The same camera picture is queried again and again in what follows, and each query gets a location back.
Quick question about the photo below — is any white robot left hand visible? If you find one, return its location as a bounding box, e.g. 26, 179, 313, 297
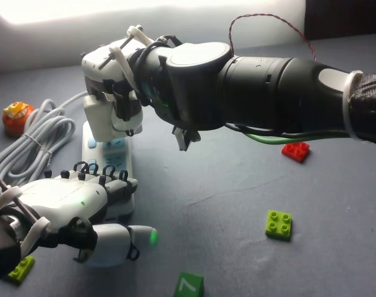
19, 160, 160, 269

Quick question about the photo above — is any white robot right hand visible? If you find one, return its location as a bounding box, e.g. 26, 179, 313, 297
80, 37, 145, 137

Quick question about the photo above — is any white power adapter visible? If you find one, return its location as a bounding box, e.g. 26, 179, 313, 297
83, 95, 118, 143

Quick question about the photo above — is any white power strip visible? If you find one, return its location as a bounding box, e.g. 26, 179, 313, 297
82, 121, 137, 222

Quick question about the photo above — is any lime toy brick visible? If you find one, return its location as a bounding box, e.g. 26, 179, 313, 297
265, 209, 294, 243
6, 256, 36, 286

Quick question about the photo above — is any orange round toy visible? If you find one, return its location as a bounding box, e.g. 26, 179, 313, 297
2, 101, 35, 137

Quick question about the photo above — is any green cube with seven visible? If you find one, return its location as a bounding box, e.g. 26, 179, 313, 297
173, 271, 205, 297

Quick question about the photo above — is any red toy brick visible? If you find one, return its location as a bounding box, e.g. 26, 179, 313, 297
281, 141, 312, 164

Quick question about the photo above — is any grey coiled power cable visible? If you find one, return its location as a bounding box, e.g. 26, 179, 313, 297
0, 90, 87, 199

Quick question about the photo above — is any red twisted arm cable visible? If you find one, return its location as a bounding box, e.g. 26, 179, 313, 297
228, 13, 319, 63

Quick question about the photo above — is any green right arm cable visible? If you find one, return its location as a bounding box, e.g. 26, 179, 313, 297
227, 129, 376, 147

